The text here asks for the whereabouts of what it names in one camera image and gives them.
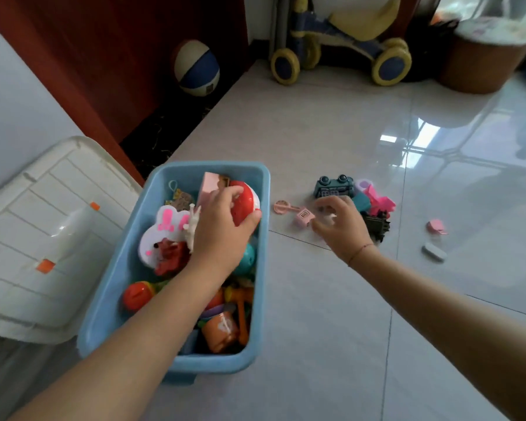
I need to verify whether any person's left hand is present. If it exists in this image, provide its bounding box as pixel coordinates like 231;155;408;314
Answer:
188;185;263;277

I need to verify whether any person's right hand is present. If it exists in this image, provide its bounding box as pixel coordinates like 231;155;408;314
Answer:
311;195;375;265

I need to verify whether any red and white round toy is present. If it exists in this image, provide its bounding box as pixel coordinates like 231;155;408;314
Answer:
229;180;261;227

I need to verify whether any person's right forearm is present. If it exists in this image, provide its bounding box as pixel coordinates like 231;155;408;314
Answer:
350;245;526;421

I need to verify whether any person's left forearm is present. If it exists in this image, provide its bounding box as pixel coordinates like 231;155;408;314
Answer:
8;258;229;421

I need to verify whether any teal toy egg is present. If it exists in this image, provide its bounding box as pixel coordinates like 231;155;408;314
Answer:
234;243;257;277

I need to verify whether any teal toy train block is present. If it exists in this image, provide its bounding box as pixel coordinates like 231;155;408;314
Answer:
313;174;356;199

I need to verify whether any pink toy box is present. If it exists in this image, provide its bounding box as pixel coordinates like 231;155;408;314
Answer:
196;172;231;212

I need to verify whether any black toy piece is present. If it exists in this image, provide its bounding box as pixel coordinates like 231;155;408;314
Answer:
361;211;391;244

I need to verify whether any small white toy figure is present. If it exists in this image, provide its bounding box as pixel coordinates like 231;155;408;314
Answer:
184;203;202;253

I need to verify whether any bright pink toy piece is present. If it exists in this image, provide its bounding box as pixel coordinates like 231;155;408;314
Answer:
363;184;396;218

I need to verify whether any brown toy biscuit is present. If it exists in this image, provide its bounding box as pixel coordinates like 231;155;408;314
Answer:
166;188;195;212

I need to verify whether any red toy animal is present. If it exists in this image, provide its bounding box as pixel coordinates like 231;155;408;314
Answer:
154;238;190;277

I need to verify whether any white rabbit toy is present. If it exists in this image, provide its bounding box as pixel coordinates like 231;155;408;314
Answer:
139;204;192;269

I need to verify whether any orange toy cup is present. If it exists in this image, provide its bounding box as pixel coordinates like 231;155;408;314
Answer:
201;311;240;354

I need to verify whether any small grey toy block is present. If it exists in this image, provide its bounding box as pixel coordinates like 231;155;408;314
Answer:
422;242;447;263

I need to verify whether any red orange round toy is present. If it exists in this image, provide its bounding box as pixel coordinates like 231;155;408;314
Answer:
122;281;156;313

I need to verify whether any light blue plastic bin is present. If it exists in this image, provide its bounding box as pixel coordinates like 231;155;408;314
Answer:
77;161;271;384

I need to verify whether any blue and white basketball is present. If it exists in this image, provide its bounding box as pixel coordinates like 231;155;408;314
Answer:
174;39;221;97

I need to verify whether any ride-on toy with yellow wheels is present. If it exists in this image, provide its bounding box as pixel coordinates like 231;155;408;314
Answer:
269;0;413;87

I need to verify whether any dark red wooden door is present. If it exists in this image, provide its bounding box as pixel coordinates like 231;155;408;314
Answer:
0;0;250;187

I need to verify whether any white plastic storage box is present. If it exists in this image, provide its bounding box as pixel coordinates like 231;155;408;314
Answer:
0;136;143;345

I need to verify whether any brown bucket with plastic cover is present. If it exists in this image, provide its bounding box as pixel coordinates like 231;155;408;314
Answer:
438;15;526;94

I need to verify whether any red string bracelet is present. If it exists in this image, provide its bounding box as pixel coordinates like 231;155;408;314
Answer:
347;243;375;267

